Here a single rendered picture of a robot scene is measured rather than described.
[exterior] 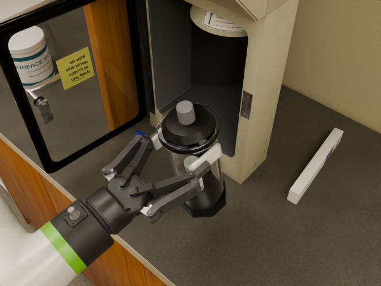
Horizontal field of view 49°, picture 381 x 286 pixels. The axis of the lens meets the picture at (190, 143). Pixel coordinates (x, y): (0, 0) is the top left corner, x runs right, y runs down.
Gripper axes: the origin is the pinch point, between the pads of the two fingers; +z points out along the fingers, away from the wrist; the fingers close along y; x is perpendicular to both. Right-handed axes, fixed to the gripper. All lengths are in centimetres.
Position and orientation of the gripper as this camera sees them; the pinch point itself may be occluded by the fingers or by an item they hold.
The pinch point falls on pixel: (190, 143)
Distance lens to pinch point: 73.3
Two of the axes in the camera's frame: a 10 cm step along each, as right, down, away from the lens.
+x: 1.5, 6.3, 7.6
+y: -6.8, -5.0, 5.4
